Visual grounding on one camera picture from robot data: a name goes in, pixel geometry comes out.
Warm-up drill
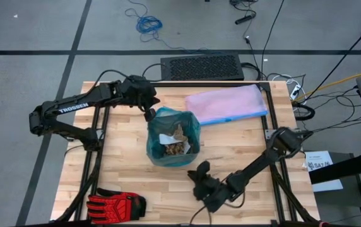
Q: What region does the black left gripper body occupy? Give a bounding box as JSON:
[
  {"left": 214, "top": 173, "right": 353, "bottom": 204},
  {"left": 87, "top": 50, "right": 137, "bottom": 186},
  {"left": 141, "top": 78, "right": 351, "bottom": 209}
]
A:
[{"left": 122, "top": 74, "right": 157, "bottom": 107}]

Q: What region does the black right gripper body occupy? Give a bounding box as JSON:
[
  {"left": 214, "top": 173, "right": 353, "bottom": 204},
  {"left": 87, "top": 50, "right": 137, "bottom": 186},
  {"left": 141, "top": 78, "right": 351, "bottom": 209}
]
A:
[{"left": 194, "top": 176, "right": 234, "bottom": 214}]

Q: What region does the teal trash bag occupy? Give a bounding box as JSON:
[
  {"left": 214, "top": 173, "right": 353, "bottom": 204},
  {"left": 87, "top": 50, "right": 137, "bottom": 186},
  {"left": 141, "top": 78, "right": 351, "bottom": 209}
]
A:
[{"left": 145, "top": 106, "right": 202, "bottom": 168}]

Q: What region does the brown paper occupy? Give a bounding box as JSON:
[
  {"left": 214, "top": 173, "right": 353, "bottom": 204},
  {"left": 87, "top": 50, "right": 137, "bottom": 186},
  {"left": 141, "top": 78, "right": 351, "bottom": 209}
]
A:
[
  {"left": 172, "top": 124, "right": 188, "bottom": 143},
  {"left": 164, "top": 142, "right": 186, "bottom": 156}
]

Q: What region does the pink trash bag blue drawstring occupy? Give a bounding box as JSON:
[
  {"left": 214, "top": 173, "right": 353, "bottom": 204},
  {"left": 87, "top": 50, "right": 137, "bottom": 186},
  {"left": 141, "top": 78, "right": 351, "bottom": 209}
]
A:
[{"left": 185, "top": 83, "right": 269, "bottom": 127}]

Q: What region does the black perforated computer case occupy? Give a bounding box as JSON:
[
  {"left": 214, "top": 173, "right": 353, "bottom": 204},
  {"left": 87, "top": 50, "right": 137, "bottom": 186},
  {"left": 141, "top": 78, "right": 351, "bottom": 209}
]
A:
[{"left": 160, "top": 52, "right": 246, "bottom": 82}]

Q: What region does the red black work glove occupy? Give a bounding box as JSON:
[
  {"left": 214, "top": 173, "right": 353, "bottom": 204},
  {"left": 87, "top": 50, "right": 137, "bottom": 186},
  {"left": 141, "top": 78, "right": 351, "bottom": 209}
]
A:
[{"left": 86, "top": 187, "right": 148, "bottom": 225}]

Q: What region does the white printed paper sheet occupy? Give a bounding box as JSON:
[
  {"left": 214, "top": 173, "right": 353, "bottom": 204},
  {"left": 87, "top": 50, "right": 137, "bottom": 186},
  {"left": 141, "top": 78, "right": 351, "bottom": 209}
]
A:
[{"left": 302, "top": 150, "right": 345, "bottom": 193}]

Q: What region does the black power strip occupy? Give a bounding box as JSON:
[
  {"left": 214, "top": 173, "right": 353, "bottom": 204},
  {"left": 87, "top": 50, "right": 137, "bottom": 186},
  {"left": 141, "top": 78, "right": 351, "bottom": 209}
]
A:
[{"left": 234, "top": 11, "right": 257, "bottom": 26}]

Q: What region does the grey rolling cart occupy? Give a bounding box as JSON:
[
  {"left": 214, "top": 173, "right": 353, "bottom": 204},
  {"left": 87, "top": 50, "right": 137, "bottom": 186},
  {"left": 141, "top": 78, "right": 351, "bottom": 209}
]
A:
[{"left": 308, "top": 150, "right": 361, "bottom": 227}]

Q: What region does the black aluminium table frame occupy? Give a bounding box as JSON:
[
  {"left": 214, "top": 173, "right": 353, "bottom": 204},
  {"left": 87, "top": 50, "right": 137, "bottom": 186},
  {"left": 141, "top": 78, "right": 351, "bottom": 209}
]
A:
[{"left": 54, "top": 81, "right": 322, "bottom": 227}]

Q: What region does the blue cable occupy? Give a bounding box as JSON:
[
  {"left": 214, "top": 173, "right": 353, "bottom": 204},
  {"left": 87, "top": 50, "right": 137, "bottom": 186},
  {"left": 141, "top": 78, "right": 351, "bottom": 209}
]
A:
[{"left": 124, "top": 0, "right": 225, "bottom": 55}]

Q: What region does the black cable coil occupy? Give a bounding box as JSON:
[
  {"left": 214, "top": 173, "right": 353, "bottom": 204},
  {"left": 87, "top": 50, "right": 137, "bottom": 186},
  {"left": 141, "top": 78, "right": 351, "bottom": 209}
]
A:
[{"left": 292, "top": 101, "right": 316, "bottom": 122}]

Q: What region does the black floor cable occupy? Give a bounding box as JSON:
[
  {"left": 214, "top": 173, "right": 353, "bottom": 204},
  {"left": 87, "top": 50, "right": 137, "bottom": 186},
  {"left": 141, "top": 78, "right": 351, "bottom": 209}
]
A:
[{"left": 260, "top": 0, "right": 286, "bottom": 79}]

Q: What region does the yellow cable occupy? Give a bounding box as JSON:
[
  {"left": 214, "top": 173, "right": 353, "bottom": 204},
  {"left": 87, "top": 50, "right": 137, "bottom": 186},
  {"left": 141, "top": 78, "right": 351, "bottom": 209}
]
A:
[{"left": 295, "top": 69, "right": 361, "bottom": 102}]

